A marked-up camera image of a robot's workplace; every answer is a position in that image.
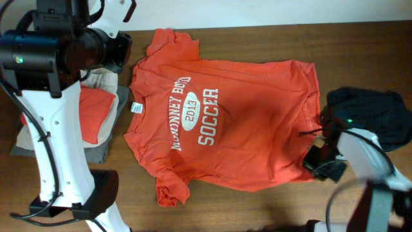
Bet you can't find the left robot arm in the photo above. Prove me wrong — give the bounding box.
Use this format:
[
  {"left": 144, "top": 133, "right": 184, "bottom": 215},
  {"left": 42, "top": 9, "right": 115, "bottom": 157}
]
[{"left": 1, "top": 0, "right": 136, "bottom": 231}]

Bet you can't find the folded red shirt on stack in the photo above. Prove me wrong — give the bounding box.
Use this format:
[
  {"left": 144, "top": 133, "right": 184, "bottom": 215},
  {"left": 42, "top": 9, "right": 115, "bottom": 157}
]
[{"left": 19, "top": 82, "right": 119, "bottom": 148}]

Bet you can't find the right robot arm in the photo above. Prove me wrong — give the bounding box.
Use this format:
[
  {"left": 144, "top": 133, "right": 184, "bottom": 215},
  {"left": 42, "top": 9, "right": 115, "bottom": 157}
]
[{"left": 308, "top": 127, "right": 411, "bottom": 232}]

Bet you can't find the black garment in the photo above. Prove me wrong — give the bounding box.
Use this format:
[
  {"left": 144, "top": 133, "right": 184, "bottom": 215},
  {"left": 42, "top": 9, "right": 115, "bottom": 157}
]
[{"left": 320, "top": 87, "right": 411, "bottom": 152}]

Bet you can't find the folded beige garment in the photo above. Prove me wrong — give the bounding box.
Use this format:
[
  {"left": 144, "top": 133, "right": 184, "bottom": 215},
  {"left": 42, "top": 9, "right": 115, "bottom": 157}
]
[{"left": 15, "top": 67, "right": 120, "bottom": 151}]

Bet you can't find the folded grey garment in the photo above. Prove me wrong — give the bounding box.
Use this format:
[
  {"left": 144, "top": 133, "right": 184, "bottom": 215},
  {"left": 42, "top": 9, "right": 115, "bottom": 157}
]
[{"left": 10, "top": 86, "right": 129, "bottom": 164}]

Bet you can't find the red soccer t-shirt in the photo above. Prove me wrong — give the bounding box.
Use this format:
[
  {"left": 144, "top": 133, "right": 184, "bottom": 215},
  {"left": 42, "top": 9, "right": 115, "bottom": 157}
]
[{"left": 124, "top": 29, "right": 320, "bottom": 207}]

